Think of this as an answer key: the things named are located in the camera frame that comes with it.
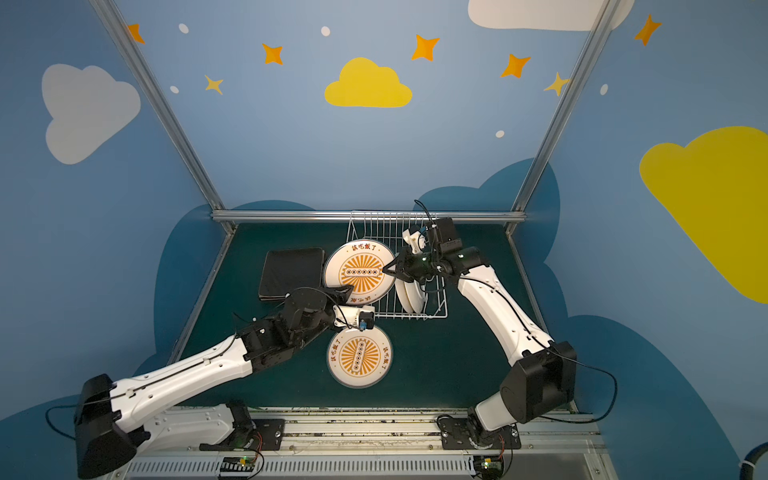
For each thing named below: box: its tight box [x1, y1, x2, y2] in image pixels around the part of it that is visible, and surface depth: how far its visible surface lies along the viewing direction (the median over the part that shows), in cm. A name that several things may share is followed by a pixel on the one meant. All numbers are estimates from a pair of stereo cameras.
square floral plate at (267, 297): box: [258, 294, 286, 301], surface depth 99 cm
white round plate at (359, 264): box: [324, 239, 396, 306], surface depth 79 cm
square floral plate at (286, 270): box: [258, 248, 325, 297], surface depth 103 cm
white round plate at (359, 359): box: [327, 328, 393, 389], surface depth 88 cm
